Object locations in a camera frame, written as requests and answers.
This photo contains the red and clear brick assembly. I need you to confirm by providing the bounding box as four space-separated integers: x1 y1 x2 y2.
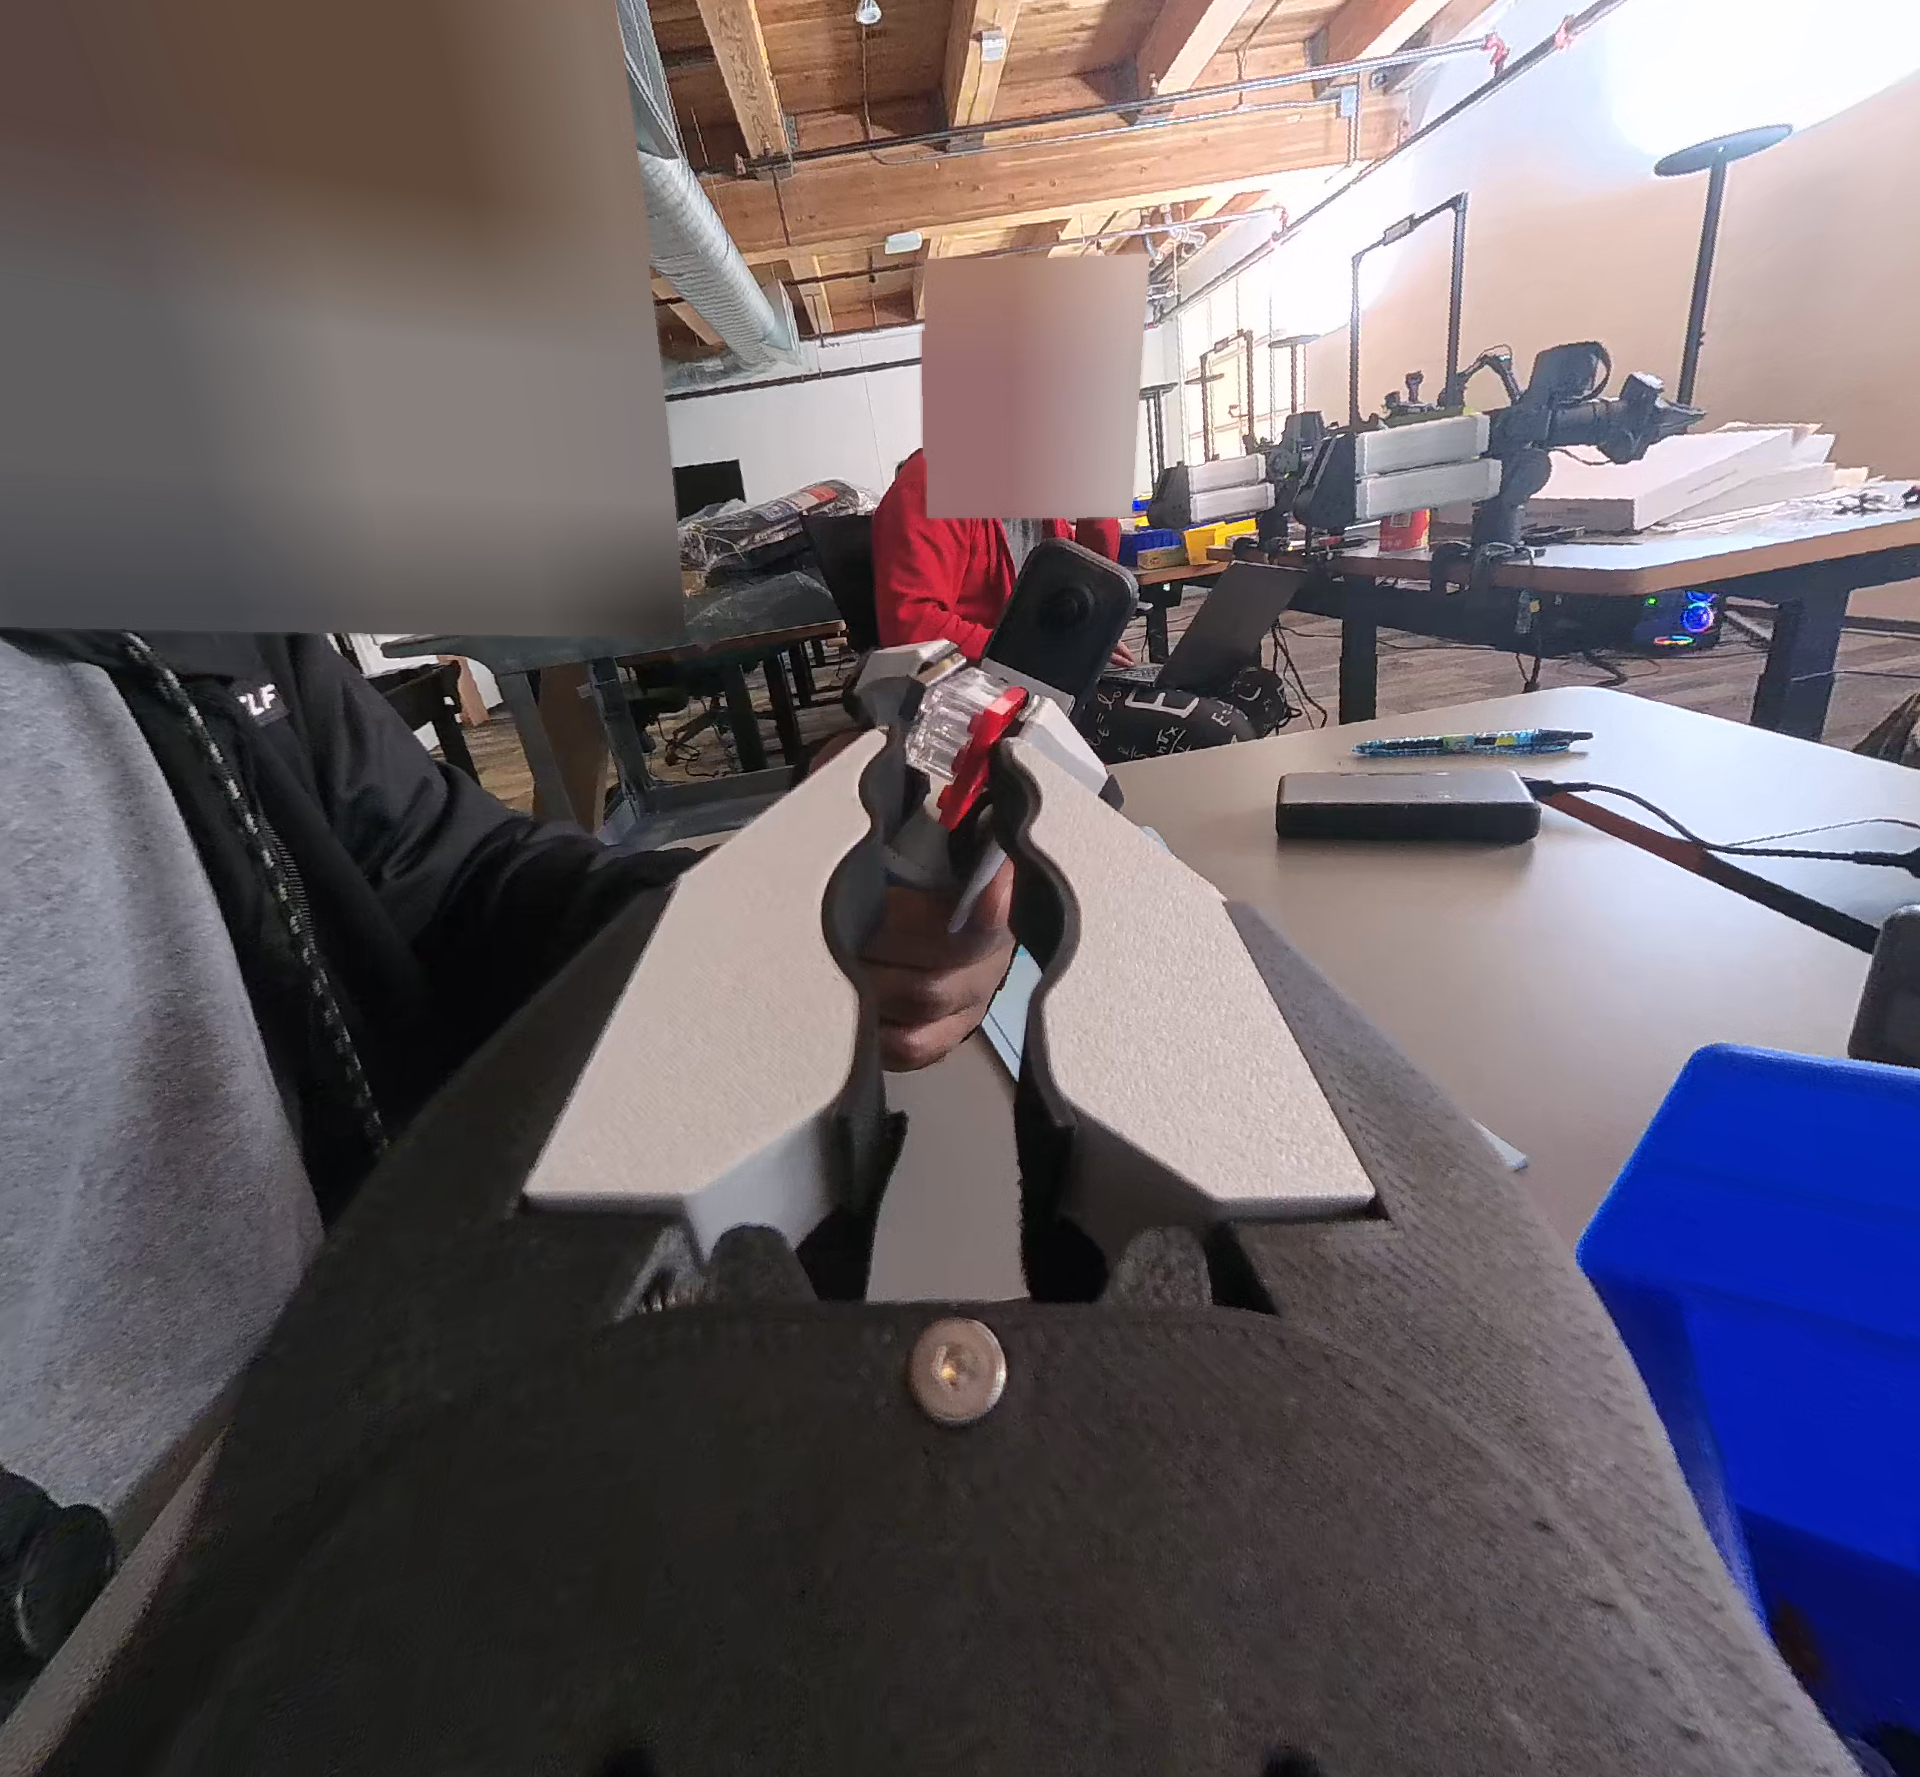
898 668 1035 825

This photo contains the blue patterned pen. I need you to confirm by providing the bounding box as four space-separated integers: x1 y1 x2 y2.
1353 727 1596 758

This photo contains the white grey robot base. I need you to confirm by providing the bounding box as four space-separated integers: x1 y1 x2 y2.
1350 408 1504 525
1150 454 1278 529

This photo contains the person's left hand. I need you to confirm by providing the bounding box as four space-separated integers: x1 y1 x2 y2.
861 882 1009 1074

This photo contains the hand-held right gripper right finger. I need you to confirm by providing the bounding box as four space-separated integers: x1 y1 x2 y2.
990 739 1379 1262

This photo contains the dark green table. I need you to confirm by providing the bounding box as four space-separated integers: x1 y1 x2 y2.
381 569 847 833

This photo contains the grey laptop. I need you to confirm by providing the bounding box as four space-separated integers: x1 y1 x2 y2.
1148 558 1307 694

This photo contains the stack of white boxes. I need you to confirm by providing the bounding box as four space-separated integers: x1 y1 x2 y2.
1530 426 1867 535

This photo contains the black office chair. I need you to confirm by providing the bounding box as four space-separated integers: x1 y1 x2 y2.
802 513 877 655

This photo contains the black floor lamp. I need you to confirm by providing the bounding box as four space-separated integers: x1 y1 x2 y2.
1652 123 1798 413

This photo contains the person's clothed torso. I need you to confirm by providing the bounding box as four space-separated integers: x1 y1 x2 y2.
0 629 452 1720

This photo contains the blue plastic storage bin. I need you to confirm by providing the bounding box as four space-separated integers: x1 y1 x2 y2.
1573 1040 1920 1777

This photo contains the wooden top work table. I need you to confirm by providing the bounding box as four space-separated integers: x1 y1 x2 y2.
1207 480 1920 743

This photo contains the black cube device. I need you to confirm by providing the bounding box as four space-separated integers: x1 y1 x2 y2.
1848 907 1920 1070

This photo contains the dark cable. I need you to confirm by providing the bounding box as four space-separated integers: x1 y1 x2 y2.
1519 773 1920 882

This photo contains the black power bank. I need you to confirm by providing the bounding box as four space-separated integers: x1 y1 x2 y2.
1273 765 1543 845

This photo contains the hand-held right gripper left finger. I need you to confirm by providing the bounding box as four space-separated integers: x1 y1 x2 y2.
521 731 908 1262

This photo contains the silver ventilation duct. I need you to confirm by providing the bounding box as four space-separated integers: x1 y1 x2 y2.
599 0 803 359

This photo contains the light blue instruction booklet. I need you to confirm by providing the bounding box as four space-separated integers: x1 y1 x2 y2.
974 944 1532 1175

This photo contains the person's left forearm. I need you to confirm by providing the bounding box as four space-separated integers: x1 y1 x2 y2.
403 800 719 1044

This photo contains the black patterned bag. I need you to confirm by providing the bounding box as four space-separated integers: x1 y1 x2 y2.
1101 674 1298 765

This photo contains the black camera frame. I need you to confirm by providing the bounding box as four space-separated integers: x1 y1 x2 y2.
1348 191 1473 428

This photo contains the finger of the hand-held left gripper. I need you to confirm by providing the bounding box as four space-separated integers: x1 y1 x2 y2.
1020 694 1125 817
839 637 964 758

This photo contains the grey desk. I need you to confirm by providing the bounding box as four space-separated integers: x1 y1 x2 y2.
861 685 1920 1306

